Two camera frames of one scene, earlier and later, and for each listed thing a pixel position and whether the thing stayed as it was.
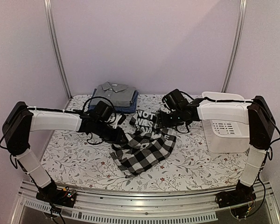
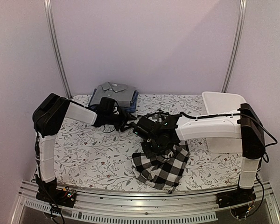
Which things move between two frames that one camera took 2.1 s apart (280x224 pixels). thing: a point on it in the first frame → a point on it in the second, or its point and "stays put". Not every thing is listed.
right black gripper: x=163 y=122 → x=150 y=153
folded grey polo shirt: x=117 y=94 stays put
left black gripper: x=117 y=139 → x=126 y=117
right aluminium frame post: x=237 y=45 stays put
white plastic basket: x=225 y=136 stays put
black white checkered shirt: x=149 y=143 → x=164 y=171
